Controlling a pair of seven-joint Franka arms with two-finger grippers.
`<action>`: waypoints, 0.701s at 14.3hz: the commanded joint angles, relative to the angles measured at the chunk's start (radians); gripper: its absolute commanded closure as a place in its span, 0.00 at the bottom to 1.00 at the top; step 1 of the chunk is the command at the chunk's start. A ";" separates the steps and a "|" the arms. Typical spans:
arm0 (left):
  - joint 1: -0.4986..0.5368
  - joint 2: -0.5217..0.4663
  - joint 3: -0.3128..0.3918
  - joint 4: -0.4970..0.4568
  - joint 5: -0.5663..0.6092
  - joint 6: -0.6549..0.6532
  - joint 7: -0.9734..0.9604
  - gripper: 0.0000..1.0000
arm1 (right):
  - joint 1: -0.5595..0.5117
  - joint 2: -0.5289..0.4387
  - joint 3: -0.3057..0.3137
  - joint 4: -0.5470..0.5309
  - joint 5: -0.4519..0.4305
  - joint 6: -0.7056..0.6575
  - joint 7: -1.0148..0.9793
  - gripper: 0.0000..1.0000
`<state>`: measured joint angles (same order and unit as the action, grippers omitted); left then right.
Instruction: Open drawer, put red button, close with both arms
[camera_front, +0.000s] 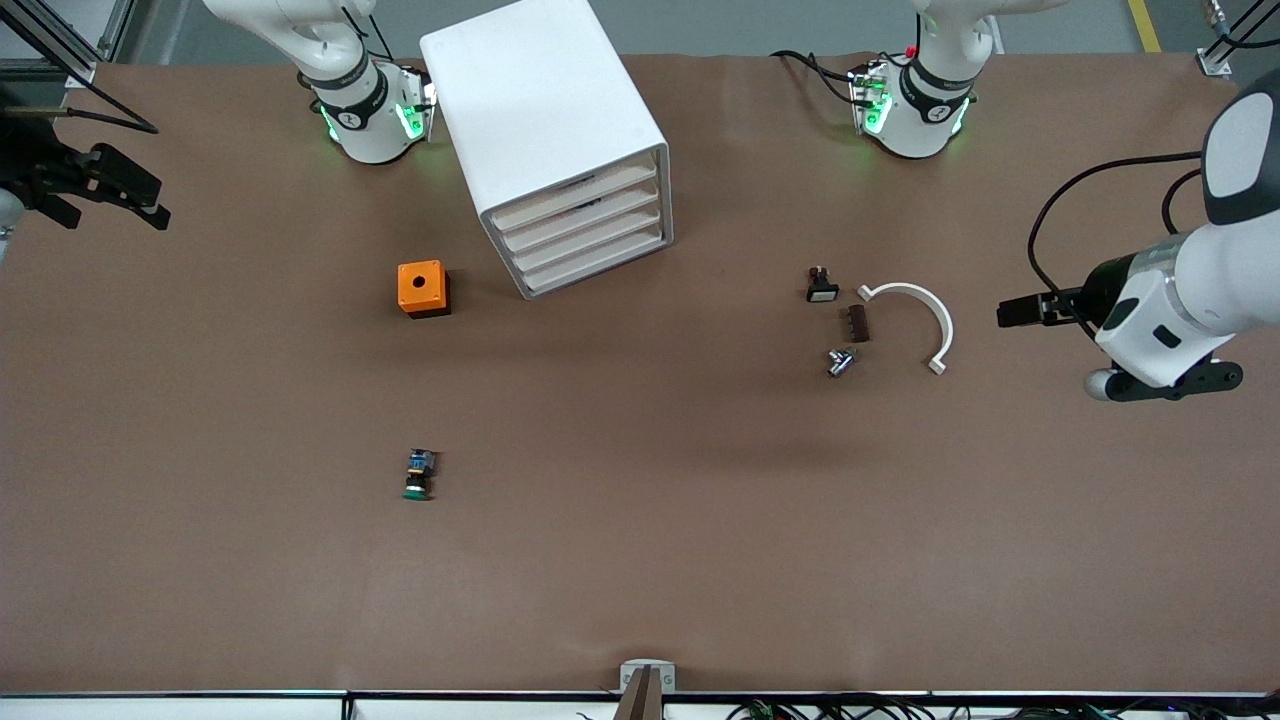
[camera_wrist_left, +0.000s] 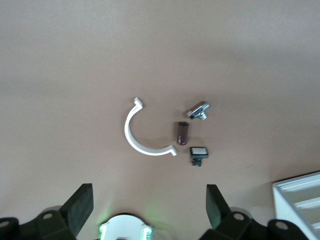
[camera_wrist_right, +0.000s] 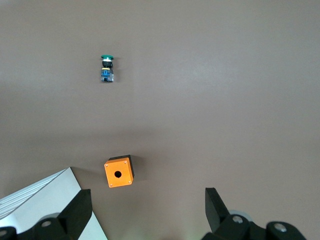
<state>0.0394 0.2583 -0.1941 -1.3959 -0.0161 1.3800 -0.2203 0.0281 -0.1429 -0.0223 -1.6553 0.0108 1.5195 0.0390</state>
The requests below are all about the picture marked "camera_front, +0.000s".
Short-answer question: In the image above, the black table cable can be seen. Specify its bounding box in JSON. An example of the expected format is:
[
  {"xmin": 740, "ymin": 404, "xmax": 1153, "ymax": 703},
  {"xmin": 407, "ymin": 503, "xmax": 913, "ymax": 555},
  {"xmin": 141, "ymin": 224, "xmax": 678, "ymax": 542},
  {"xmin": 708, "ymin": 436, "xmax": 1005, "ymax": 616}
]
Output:
[{"xmin": 768, "ymin": 48, "xmax": 863, "ymax": 101}]

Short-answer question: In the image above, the green mushroom push button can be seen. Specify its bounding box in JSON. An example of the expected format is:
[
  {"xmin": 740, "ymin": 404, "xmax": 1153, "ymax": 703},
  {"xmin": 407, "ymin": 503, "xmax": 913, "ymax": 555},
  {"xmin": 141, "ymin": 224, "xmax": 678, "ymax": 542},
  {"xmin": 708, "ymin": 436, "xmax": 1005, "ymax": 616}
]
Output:
[{"xmin": 402, "ymin": 448, "xmax": 439, "ymax": 502}]

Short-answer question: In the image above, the orange button enclosure box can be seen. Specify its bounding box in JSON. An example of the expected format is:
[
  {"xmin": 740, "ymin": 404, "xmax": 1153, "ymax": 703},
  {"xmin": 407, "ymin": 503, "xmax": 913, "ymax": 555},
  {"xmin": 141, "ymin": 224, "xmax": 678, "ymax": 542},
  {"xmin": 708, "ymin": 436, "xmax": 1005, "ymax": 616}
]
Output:
[{"xmin": 396, "ymin": 259, "xmax": 452, "ymax": 320}]

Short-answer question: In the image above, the brown table cover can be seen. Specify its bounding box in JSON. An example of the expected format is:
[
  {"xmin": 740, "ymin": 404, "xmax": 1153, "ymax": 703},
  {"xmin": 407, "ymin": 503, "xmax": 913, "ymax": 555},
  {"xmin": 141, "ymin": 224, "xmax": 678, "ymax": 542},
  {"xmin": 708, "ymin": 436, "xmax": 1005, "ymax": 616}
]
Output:
[{"xmin": 0, "ymin": 52, "xmax": 1280, "ymax": 696}]

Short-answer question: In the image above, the white drawer cabinet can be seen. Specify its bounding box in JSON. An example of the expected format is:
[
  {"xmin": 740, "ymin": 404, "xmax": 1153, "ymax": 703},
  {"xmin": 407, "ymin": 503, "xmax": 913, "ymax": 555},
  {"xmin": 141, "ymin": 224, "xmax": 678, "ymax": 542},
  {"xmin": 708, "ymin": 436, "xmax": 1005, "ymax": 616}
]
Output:
[{"xmin": 419, "ymin": 0, "xmax": 674, "ymax": 302}]

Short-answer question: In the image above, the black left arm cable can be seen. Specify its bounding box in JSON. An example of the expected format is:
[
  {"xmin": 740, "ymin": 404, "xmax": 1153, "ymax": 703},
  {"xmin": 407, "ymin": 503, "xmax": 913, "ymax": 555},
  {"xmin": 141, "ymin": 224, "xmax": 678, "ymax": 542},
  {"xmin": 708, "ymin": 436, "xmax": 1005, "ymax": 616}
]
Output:
[{"xmin": 1026, "ymin": 148, "xmax": 1208, "ymax": 303}]

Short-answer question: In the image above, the white plastic drawer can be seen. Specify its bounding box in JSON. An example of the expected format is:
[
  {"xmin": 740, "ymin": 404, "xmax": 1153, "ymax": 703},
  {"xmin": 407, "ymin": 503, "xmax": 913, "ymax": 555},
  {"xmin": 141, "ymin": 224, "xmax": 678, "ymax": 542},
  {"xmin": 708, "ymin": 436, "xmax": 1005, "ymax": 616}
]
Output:
[
  {"xmin": 492, "ymin": 158, "xmax": 661, "ymax": 229},
  {"xmin": 523, "ymin": 235, "xmax": 669, "ymax": 298},
  {"xmin": 503, "ymin": 188, "xmax": 663, "ymax": 248},
  {"xmin": 513, "ymin": 215, "xmax": 665, "ymax": 273}
]

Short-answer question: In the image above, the black cable bundle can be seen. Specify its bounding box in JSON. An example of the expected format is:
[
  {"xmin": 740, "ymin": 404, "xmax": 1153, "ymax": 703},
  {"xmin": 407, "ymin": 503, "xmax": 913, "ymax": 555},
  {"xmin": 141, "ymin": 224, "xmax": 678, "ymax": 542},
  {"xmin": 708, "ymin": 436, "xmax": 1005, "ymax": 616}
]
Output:
[{"xmin": 575, "ymin": 695, "xmax": 1280, "ymax": 720}]

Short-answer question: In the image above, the grey metal edge bracket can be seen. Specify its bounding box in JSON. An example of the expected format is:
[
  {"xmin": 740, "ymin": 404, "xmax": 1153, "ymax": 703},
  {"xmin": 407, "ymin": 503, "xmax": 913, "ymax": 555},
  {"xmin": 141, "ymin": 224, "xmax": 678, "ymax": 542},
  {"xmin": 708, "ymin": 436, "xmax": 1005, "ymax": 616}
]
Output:
[{"xmin": 619, "ymin": 659, "xmax": 677, "ymax": 720}]

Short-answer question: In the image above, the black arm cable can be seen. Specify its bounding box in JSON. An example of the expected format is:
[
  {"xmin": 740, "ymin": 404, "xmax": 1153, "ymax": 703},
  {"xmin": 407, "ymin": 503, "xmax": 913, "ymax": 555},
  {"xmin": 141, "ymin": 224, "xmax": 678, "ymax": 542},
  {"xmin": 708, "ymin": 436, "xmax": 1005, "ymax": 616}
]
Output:
[
  {"xmin": 1026, "ymin": 148, "xmax": 1208, "ymax": 303},
  {"xmin": 0, "ymin": 74, "xmax": 161, "ymax": 137}
]

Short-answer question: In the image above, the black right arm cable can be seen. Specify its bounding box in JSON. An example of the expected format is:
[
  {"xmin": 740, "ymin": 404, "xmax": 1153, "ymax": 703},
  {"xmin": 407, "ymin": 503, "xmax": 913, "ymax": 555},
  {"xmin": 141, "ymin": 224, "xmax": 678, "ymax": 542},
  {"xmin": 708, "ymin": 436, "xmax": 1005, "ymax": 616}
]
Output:
[{"xmin": 0, "ymin": 74, "xmax": 161, "ymax": 137}]

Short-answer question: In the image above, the white curved plastic bracket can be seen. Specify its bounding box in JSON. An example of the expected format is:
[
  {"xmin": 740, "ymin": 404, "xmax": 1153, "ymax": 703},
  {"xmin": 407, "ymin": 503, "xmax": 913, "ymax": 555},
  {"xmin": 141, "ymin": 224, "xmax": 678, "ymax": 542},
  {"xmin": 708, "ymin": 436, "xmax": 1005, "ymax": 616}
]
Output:
[{"xmin": 857, "ymin": 281, "xmax": 956, "ymax": 377}]

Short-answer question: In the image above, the white table edge rail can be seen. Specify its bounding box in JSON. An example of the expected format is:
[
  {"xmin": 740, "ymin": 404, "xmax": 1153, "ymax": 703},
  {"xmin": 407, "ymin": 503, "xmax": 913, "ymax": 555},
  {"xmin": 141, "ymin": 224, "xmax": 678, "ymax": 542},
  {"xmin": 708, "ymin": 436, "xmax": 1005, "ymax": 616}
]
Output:
[{"xmin": 0, "ymin": 689, "xmax": 1280, "ymax": 720}]

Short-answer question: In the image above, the aluminium frame profile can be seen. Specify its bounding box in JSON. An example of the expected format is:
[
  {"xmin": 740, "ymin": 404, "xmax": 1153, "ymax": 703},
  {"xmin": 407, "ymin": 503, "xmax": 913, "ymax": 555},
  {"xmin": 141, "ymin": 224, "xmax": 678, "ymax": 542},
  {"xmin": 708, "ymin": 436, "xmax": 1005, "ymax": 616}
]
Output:
[
  {"xmin": 1197, "ymin": 0, "xmax": 1280, "ymax": 78},
  {"xmin": 0, "ymin": 0, "xmax": 138, "ymax": 88}
]

